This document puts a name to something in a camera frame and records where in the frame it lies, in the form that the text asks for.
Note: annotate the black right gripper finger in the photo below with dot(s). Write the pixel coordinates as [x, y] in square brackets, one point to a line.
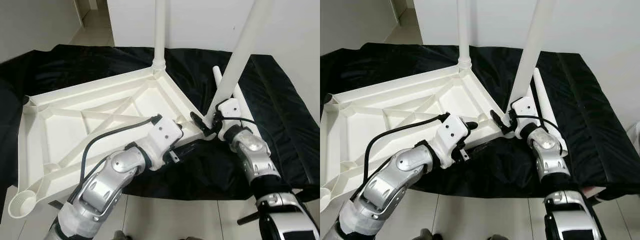
[197, 120]
[496, 119]

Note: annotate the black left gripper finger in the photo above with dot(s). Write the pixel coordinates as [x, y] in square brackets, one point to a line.
[472, 125]

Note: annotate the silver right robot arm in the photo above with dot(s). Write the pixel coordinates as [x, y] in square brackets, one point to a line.
[547, 150]
[255, 155]

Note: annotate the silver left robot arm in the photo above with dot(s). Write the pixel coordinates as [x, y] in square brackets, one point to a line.
[100, 190]
[390, 190]

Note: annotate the black cloth table cover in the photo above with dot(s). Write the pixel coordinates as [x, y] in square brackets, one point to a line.
[600, 125]
[285, 125]

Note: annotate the grey left robot foot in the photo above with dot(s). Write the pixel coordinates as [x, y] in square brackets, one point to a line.
[120, 236]
[426, 235]

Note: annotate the black metal table leg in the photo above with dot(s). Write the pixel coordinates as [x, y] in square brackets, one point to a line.
[247, 219]

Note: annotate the white rounded plastic object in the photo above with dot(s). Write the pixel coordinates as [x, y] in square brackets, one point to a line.
[635, 134]

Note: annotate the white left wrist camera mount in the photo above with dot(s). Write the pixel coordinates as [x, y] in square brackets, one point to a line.
[167, 132]
[455, 132]

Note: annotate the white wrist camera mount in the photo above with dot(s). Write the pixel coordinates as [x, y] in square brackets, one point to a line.
[229, 107]
[455, 132]
[524, 106]
[167, 132]

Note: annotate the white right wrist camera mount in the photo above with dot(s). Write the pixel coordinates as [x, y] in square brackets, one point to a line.
[524, 106]
[229, 107]

